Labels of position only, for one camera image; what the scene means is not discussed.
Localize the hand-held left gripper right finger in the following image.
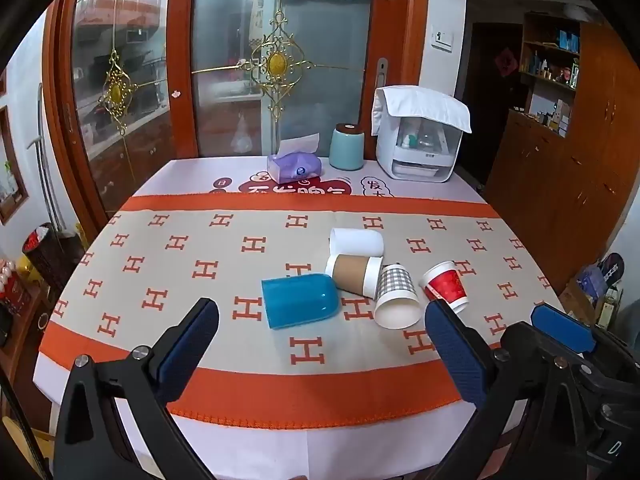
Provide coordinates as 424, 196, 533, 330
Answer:
424, 299, 591, 480

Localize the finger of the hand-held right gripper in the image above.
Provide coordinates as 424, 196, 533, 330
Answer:
501, 304, 608, 363

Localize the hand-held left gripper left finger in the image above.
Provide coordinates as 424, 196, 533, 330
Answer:
52, 297, 221, 480

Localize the red paper cup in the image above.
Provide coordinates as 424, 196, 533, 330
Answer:
419, 261, 470, 315

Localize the checkered paper cup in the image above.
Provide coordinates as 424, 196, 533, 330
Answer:
374, 263, 422, 330

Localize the blue plastic cup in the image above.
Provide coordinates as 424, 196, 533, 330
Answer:
261, 273, 341, 330

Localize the brown sleeve paper cup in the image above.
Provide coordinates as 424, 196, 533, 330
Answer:
325, 254, 384, 297

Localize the plain white paper cup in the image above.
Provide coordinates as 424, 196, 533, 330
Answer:
328, 227, 385, 259

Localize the blue box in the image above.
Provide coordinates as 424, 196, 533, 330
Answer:
575, 265, 607, 311

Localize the black round paddle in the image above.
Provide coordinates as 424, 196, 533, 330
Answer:
597, 252, 626, 291

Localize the white printed tablecloth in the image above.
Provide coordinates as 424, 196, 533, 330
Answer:
32, 157, 501, 480

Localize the orange patterned table runner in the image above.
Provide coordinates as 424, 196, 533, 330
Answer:
39, 192, 566, 418

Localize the wooden shelf cabinet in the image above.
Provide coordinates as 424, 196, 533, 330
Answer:
485, 10, 640, 296

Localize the dark woven basket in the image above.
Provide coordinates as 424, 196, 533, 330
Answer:
22, 222, 68, 291

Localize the white countertop cabinet appliance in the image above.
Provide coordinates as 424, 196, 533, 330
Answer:
375, 115, 463, 181

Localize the purple tissue pack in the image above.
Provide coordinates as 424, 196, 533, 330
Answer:
266, 133, 322, 184

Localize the white plastic bag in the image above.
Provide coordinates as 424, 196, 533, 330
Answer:
231, 112, 252, 153

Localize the teal canister with brown lid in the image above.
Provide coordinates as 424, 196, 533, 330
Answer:
328, 123, 365, 171

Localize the white folded cloth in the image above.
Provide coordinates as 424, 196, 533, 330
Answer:
371, 86, 472, 136

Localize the gold door ornament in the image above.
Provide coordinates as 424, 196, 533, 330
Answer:
240, 12, 316, 121
97, 50, 138, 136

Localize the wooden framed glass door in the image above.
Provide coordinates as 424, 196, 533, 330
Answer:
44, 0, 197, 241
167, 0, 431, 161

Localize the metal rail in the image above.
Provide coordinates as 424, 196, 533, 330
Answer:
27, 85, 62, 241

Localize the wooden framed wall picture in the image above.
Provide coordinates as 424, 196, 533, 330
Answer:
0, 105, 31, 226

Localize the red paper wall decoration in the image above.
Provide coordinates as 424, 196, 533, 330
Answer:
495, 47, 518, 78

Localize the white wall switch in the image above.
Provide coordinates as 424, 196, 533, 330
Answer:
431, 26, 455, 52

